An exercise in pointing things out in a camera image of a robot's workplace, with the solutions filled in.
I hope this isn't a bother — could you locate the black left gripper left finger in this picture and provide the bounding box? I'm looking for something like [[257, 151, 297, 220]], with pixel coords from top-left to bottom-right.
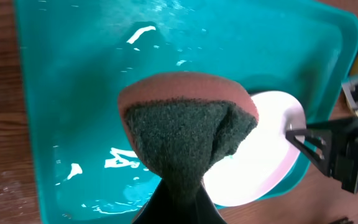
[[132, 179, 174, 224]]

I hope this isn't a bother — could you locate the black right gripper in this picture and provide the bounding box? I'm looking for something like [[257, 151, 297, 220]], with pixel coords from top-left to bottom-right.
[[285, 117, 358, 194]]

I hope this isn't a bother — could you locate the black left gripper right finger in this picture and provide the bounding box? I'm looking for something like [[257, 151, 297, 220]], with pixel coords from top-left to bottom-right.
[[194, 182, 226, 224]]

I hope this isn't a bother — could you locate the white plate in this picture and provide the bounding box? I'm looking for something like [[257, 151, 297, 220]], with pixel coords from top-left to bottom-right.
[[203, 91, 306, 207]]

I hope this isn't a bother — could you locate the teal plastic tray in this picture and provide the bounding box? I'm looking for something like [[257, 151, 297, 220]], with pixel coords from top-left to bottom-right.
[[15, 0, 358, 223]]

